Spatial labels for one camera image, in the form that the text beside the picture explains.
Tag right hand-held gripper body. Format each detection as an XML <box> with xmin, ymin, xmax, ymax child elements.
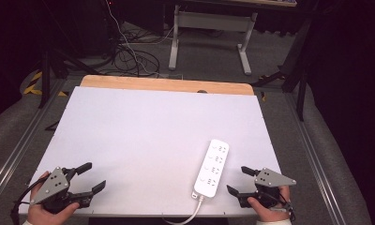
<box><xmin>238</xmin><ymin>167</ymin><xmax>297</xmax><ymax>210</ymax></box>

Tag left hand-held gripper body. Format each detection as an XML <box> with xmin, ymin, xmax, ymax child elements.
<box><xmin>30</xmin><ymin>166</ymin><xmax>95</xmax><ymax>215</ymax></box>

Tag white power strip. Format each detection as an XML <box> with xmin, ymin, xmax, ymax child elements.
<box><xmin>193</xmin><ymin>139</ymin><xmax>231</xmax><ymax>200</ymax></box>

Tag person's left hand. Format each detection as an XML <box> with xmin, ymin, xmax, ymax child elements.
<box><xmin>26</xmin><ymin>171</ymin><xmax>81</xmax><ymax>225</ymax></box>

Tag person's right hand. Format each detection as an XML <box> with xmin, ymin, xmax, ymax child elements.
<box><xmin>247</xmin><ymin>186</ymin><xmax>293</xmax><ymax>224</ymax></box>

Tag white board table cover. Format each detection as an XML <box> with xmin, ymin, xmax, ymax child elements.
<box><xmin>18</xmin><ymin>86</ymin><xmax>283</xmax><ymax>218</ymax></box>

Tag black metal stand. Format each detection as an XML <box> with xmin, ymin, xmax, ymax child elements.
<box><xmin>37</xmin><ymin>43</ymin><xmax>99</xmax><ymax>110</ymax></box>
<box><xmin>250</xmin><ymin>13</ymin><xmax>313</xmax><ymax>122</ymax></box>

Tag yellow black floor tape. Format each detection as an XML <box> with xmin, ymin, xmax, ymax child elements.
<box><xmin>22</xmin><ymin>70</ymin><xmax>69</xmax><ymax>98</ymax></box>

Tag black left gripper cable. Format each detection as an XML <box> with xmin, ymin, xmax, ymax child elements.
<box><xmin>9</xmin><ymin>177</ymin><xmax>50</xmax><ymax>225</ymax></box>

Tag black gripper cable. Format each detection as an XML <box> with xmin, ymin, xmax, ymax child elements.
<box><xmin>277</xmin><ymin>190</ymin><xmax>298</xmax><ymax>223</ymax></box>
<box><xmin>9</xmin><ymin>177</ymin><xmax>50</xmax><ymax>225</ymax></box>

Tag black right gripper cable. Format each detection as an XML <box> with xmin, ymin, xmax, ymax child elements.
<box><xmin>277</xmin><ymin>190</ymin><xmax>298</xmax><ymax>223</ymax></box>

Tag white power strip cable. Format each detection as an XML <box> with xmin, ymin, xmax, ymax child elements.
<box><xmin>161</xmin><ymin>194</ymin><xmax>206</xmax><ymax>225</ymax></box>

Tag aluminium floor rail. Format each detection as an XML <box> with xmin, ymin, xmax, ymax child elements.
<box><xmin>284</xmin><ymin>93</ymin><xmax>348</xmax><ymax>225</ymax></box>
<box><xmin>0</xmin><ymin>78</ymin><xmax>67</xmax><ymax>202</ymax></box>

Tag black floor cable bundle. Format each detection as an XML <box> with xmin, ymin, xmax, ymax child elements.
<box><xmin>111</xmin><ymin>22</ymin><xmax>165</xmax><ymax>78</ymax></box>

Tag black cables on floor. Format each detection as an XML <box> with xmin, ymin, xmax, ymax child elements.
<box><xmin>105</xmin><ymin>0</ymin><xmax>174</xmax><ymax>78</ymax></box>

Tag white table frame legs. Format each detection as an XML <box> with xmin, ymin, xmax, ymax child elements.
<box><xmin>168</xmin><ymin>0</ymin><xmax>298</xmax><ymax>77</ymax></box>

